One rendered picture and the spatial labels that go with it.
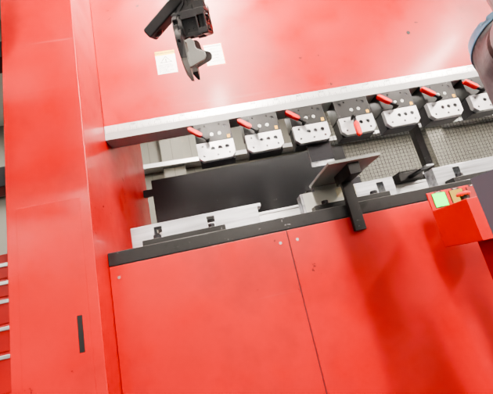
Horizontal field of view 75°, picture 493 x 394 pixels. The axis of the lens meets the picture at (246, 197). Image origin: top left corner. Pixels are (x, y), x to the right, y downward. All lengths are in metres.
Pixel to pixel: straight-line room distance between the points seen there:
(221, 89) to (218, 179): 0.58
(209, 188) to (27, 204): 0.94
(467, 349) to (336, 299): 0.44
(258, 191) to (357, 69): 0.79
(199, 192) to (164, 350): 0.95
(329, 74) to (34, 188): 1.21
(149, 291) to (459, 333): 1.01
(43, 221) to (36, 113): 0.37
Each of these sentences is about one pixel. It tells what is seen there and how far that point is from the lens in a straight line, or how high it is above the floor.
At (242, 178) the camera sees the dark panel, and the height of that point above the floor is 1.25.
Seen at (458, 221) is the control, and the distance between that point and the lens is 1.13.
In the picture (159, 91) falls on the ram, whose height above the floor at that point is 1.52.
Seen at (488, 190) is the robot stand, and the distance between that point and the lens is 0.64.
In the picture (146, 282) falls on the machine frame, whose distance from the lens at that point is 1.13.
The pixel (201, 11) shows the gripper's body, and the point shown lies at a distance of 0.85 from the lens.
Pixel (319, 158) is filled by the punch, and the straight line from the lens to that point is 1.38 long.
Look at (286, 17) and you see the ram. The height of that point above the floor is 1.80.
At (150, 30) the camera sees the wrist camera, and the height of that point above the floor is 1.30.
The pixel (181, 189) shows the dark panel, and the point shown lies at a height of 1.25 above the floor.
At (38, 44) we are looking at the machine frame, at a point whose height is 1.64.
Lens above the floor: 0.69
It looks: 14 degrees up
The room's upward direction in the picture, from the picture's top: 13 degrees counter-clockwise
